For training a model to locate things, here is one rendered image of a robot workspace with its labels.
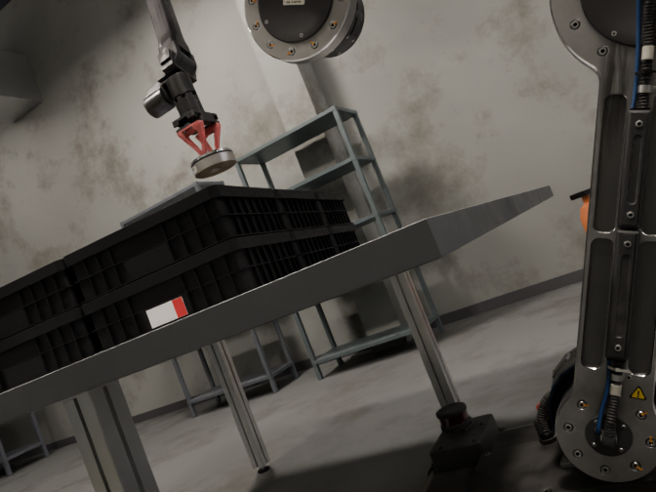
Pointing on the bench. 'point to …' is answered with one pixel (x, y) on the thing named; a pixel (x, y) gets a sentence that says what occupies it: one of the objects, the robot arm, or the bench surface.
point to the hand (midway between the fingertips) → (209, 153)
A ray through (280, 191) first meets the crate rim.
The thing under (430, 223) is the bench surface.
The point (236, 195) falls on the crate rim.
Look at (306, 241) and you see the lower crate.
